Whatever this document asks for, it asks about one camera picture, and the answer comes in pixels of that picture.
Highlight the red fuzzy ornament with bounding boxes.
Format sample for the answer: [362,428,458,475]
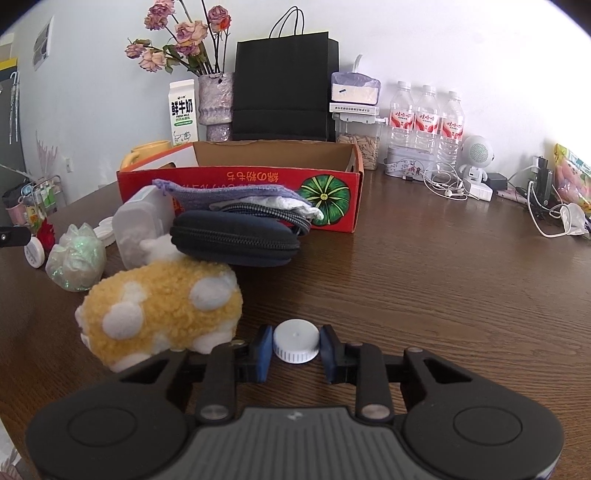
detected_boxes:
[36,220,57,253]

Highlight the black upright device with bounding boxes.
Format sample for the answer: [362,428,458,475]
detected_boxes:
[526,157,555,208]

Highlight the red pumpkin print cardboard box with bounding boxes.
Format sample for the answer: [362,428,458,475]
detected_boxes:
[116,141,365,234]

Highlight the grey printed tin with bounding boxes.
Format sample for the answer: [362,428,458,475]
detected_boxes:
[385,145,439,179]

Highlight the white charger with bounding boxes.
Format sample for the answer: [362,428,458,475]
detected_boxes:
[463,178,496,202]

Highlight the navy zip case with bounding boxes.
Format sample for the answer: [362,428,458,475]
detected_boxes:
[170,211,308,268]

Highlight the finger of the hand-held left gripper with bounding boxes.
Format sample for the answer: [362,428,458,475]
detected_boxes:
[0,225,33,250]

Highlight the purple knitted cloth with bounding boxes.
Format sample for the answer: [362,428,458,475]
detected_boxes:
[152,178,308,206]

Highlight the translucent white plastic container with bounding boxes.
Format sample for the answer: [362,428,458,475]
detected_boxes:
[112,187,175,271]

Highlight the white green milk carton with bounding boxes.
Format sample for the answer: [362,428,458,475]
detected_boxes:
[168,78,200,147]

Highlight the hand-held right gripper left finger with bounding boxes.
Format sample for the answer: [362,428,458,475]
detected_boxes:
[117,324,274,422]

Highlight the yellow mug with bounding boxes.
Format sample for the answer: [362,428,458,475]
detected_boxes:
[121,141,174,169]

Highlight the iridescent plastic bag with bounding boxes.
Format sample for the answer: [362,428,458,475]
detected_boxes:
[45,223,107,292]

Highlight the black paper bag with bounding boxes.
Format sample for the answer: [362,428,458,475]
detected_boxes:
[230,7,340,142]

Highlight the yellow spotted plush toy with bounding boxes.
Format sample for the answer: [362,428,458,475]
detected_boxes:
[75,234,244,373]

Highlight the white cloth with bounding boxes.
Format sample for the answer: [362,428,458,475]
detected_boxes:
[240,194,325,221]

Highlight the dried rose bouquet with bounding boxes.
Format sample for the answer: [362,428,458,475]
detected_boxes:
[126,0,232,77]

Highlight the white robot-shaped speaker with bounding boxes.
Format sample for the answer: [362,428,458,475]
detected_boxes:
[459,135,496,184]

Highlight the white ribbed round cap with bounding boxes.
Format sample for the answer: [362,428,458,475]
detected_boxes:
[272,319,320,363]

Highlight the clear seed container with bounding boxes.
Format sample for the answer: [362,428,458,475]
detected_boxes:
[333,113,384,172]

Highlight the purple textured vase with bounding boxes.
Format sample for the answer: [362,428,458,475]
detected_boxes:
[198,72,235,142]

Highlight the yellow snack bag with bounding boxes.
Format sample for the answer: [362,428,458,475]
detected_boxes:
[553,143,591,217]

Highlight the red label water bottle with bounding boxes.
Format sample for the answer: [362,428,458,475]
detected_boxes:
[390,80,419,154]
[436,91,464,169]
[414,85,442,162]

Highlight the white wired earphones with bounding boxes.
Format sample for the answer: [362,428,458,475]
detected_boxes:
[422,164,470,200]

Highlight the purple tissue pack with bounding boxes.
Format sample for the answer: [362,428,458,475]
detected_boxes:
[330,54,382,105]

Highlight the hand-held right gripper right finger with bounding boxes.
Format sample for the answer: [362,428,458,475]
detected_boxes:
[320,324,467,422]

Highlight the white flat box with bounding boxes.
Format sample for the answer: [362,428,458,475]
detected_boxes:
[329,102,380,116]

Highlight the white cable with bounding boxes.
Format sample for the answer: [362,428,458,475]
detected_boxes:
[526,180,578,239]

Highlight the wall poster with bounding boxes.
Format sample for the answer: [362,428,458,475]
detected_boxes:
[32,16,55,71]

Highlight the white round disc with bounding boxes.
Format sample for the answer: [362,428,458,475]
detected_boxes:
[24,234,47,269]

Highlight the white crumpled wrapper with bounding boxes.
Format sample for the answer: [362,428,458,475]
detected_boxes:
[558,203,591,237]

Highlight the wire storage rack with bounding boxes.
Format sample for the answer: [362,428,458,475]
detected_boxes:
[2,175,64,232]

